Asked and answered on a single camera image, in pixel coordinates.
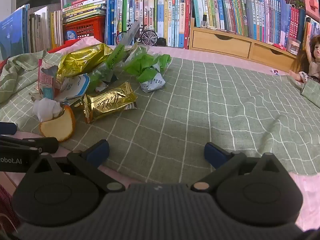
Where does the large blue book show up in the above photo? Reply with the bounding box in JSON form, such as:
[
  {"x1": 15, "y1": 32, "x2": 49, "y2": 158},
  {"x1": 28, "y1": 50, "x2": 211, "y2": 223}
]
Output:
[{"x1": 0, "y1": 4, "x2": 30, "y2": 60}]

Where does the small clear box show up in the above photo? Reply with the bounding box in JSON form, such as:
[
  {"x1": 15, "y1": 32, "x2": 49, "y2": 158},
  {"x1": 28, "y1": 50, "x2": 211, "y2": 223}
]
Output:
[{"x1": 287, "y1": 39, "x2": 300, "y2": 55}]

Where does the colourful torn snack packet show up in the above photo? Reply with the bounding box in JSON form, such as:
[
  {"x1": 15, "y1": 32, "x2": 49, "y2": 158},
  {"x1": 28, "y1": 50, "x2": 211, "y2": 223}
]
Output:
[{"x1": 37, "y1": 58, "x2": 58, "y2": 100}]

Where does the long row of colourful books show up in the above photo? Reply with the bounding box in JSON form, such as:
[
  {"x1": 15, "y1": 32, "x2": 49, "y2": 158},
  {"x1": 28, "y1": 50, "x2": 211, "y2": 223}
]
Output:
[{"x1": 189, "y1": 0, "x2": 308, "y2": 47}]

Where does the small gold snack packet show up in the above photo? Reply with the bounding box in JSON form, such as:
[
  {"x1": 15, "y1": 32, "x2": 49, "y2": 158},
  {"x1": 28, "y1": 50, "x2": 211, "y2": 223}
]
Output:
[{"x1": 83, "y1": 81, "x2": 138, "y2": 124}]

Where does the clear green-striped plastic wrapper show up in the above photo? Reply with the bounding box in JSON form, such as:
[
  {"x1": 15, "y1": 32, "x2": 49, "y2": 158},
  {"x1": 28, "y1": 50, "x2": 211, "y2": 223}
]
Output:
[{"x1": 89, "y1": 17, "x2": 144, "y2": 90}]

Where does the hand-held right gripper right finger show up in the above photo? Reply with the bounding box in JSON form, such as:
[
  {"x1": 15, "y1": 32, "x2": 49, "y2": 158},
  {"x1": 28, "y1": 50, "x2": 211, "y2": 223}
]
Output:
[{"x1": 190, "y1": 142, "x2": 294, "y2": 193}]

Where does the miniature bicycle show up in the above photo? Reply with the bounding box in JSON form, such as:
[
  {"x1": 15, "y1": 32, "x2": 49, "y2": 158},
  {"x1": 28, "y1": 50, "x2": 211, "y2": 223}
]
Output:
[{"x1": 115, "y1": 24, "x2": 159, "y2": 47}]

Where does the orange peel piece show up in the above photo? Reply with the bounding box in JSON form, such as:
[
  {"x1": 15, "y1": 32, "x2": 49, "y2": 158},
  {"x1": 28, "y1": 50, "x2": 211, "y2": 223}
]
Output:
[{"x1": 39, "y1": 105, "x2": 76, "y2": 142}]

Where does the red plastic basket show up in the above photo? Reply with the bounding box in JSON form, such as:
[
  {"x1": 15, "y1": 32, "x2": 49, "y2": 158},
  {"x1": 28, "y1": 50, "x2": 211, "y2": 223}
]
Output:
[{"x1": 62, "y1": 15, "x2": 107, "y2": 45}]

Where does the stack of flat books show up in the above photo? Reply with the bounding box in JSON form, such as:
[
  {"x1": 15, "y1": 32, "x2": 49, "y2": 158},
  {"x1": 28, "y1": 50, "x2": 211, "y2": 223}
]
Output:
[{"x1": 61, "y1": 0, "x2": 108, "y2": 18}]

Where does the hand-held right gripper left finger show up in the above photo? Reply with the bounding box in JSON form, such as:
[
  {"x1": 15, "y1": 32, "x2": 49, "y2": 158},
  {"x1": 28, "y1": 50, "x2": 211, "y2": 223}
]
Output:
[{"x1": 24, "y1": 139, "x2": 125, "y2": 193}]

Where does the white blue wrapper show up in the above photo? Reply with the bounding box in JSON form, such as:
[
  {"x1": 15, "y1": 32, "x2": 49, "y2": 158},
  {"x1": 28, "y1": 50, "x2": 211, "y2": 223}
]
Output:
[{"x1": 56, "y1": 74, "x2": 90, "y2": 105}]

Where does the wooden drawer organizer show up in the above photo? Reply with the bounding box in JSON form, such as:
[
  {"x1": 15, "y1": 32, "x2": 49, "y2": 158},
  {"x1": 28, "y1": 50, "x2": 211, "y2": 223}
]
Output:
[{"x1": 189, "y1": 17, "x2": 300, "y2": 67}]

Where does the row of thin blue books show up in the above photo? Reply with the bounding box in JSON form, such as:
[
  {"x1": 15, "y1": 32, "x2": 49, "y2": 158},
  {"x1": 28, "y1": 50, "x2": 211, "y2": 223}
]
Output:
[{"x1": 105, "y1": 0, "x2": 140, "y2": 45}]

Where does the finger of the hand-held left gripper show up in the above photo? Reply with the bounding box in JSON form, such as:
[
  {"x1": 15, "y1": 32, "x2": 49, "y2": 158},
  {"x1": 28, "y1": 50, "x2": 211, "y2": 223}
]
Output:
[
  {"x1": 0, "y1": 135, "x2": 59, "y2": 154},
  {"x1": 0, "y1": 122, "x2": 17, "y2": 136}
]

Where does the green checkered cloth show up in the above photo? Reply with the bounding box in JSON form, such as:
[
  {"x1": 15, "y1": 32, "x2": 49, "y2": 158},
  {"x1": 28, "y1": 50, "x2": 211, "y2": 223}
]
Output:
[{"x1": 0, "y1": 50, "x2": 320, "y2": 183}]

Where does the large gold foil wrapper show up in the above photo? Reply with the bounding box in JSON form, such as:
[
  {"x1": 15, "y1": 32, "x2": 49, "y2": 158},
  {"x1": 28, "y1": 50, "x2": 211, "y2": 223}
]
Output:
[{"x1": 57, "y1": 43, "x2": 113, "y2": 80}]

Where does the pink cloth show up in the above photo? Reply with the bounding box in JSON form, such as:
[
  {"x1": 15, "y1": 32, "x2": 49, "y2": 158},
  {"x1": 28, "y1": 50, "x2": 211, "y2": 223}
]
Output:
[{"x1": 0, "y1": 36, "x2": 320, "y2": 232}]

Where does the brown-haired doll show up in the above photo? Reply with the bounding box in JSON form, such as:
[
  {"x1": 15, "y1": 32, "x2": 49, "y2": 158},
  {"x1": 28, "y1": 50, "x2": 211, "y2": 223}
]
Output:
[{"x1": 289, "y1": 35, "x2": 320, "y2": 83}]

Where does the row of pale upright books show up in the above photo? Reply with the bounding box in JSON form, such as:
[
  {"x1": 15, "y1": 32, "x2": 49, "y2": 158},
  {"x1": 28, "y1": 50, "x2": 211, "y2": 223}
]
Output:
[{"x1": 25, "y1": 6, "x2": 64, "y2": 53}]

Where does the white tissue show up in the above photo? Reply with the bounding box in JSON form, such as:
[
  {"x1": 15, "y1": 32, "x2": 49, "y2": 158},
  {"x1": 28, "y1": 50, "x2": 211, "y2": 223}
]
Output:
[{"x1": 32, "y1": 97, "x2": 63, "y2": 122}]

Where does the row of children's books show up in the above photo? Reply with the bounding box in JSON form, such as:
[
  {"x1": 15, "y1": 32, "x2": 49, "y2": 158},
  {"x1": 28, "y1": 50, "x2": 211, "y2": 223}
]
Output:
[{"x1": 135, "y1": 0, "x2": 192, "y2": 49}]

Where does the green white plastic wrapper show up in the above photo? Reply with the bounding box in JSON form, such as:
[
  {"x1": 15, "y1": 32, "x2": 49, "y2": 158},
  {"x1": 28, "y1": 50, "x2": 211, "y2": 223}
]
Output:
[{"x1": 122, "y1": 45, "x2": 172, "y2": 94}]

